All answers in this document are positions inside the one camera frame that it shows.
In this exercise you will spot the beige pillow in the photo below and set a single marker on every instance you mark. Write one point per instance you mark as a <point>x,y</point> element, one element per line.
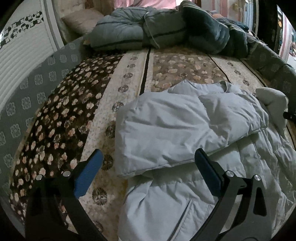
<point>83,21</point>

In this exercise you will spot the pink curtain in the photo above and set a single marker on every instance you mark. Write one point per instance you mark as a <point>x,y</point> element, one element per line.
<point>158,4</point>

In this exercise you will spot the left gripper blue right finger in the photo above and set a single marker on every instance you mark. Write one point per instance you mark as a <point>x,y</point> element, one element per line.
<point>252,220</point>

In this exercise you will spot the grey blue folded quilt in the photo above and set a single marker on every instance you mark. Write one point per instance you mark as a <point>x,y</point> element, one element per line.
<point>134,28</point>

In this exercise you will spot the grey floral bed cover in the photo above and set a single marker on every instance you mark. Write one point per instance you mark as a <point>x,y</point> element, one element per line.
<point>261,68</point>

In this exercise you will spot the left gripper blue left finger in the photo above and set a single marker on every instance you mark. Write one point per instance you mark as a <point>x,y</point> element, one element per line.
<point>54,211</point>

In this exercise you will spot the white wardrobe with black pattern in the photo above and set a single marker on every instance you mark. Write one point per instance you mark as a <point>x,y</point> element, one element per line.
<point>30,35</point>

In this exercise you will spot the light blue puffer jacket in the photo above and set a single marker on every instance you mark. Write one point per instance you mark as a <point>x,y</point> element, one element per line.
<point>156,137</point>

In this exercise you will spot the floral patterned bed blanket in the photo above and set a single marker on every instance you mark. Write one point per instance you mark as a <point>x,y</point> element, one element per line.
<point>78,118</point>

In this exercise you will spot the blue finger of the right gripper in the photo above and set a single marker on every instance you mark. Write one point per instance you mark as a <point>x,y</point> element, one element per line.
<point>289,116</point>

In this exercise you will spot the dark teal folded blanket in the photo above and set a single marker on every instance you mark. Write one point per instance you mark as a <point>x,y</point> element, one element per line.
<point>217,36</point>

